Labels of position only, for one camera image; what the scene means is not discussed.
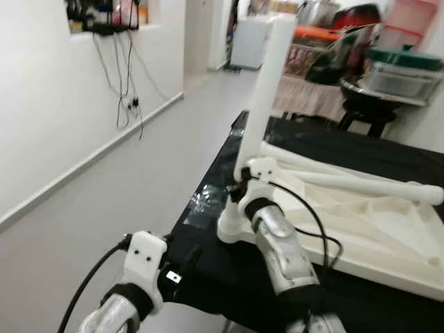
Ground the green pot lid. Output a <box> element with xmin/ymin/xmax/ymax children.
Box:
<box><xmin>366</xmin><ymin>47</ymin><xmax>443</xmax><ymax>71</ymax></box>

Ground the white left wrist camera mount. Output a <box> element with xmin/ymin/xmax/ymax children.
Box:
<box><xmin>121</xmin><ymin>231</ymin><xmax>169</xmax><ymax>313</ymax></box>

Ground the black tablecloth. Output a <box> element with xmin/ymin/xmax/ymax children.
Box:
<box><xmin>166</xmin><ymin>111</ymin><xmax>444</xmax><ymax>333</ymax></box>

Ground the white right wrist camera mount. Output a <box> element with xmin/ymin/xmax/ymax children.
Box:
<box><xmin>239</xmin><ymin>156</ymin><xmax>278</xmax><ymax>202</ymax></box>

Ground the clear tape patch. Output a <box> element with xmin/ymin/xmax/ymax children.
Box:
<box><xmin>184</xmin><ymin>187</ymin><xmax>223</xmax><ymax>230</ymax></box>

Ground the red cooking pot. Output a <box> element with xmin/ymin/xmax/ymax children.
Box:
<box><xmin>330</xmin><ymin>3</ymin><xmax>382</xmax><ymax>32</ymax></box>

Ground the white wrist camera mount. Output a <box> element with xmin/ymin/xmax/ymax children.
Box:
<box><xmin>239</xmin><ymin>156</ymin><xmax>278</xmax><ymax>202</ymax></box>
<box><xmin>121</xmin><ymin>231</ymin><xmax>169</xmax><ymax>313</ymax></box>

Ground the white cabinet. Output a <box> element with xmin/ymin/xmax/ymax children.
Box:
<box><xmin>231</xmin><ymin>14</ymin><xmax>275</xmax><ymax>70</ymax></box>

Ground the white plastic table top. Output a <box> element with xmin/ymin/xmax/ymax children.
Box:
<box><xmin>216</xmin><ymin>142</ymin><xmax>444</xmax><ymax>302</ymax></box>

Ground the black floor cable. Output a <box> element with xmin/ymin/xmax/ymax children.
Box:
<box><xmin>94</xmin><ymin>31</ymin><xmax>144</xmax><ymax>139</ymax></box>
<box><xmin>128</xmin><ymin>35</ymin><xmax>171</xmax><ymax>101</ymax></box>

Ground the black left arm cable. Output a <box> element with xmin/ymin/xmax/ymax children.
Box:
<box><xmin>59</xmin><ymin>236</ymin><xmax>133</xmax><ymax>333</ymax></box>

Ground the clear plastic container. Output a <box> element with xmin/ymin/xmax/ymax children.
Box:
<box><xmin>361</xmin><ymin>62</ymin><xmax>443</xmax><ymax>98</ymax></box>

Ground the orange lidded storage box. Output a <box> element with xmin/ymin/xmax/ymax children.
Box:
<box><xmin>284</xmin><ymin>24</ymin><xmax>344</xmax><ymax>80</ymax></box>

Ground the beige table cover cloth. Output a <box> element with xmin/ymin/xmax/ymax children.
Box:
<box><xmin>272</xmin><ymin>73</ymin><xmax>348</xmax><ymax>122</ymax></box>

